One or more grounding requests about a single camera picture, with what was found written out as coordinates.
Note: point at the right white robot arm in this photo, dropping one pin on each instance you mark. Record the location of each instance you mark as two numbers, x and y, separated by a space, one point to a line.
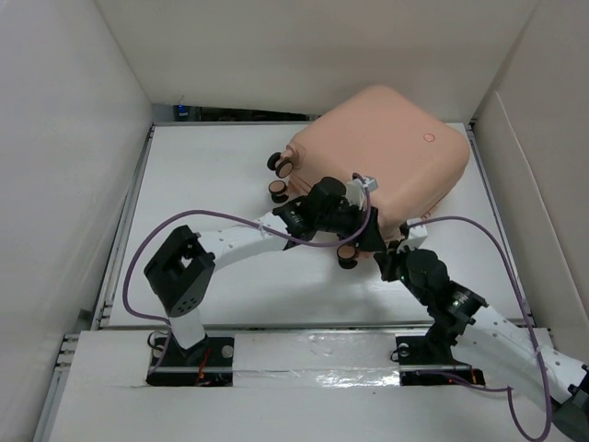
468 330

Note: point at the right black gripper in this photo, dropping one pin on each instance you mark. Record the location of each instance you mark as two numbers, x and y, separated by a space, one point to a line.
385 261

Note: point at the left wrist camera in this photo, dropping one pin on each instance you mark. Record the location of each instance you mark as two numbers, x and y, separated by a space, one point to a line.
358 188

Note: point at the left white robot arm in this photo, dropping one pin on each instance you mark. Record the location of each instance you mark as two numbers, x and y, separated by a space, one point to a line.
181 270

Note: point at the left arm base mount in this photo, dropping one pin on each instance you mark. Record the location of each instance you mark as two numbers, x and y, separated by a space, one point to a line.
210 365

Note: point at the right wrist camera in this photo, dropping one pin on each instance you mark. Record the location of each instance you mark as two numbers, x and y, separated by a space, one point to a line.
413 233

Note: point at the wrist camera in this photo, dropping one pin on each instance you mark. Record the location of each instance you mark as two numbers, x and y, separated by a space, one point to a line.
358 188
413 233

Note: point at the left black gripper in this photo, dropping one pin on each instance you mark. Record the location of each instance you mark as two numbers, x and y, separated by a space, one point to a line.
371 239

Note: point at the background electronics box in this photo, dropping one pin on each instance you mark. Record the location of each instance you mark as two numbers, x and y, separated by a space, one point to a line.
182 113

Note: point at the pink hard-shell suitcase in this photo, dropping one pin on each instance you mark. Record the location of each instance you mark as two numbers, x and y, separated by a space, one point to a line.
415 158

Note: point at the aluminium rail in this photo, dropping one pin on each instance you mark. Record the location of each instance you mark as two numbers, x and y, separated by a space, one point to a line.
306 352

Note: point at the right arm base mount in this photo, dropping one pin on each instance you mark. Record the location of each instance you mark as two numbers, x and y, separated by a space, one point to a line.
421 364

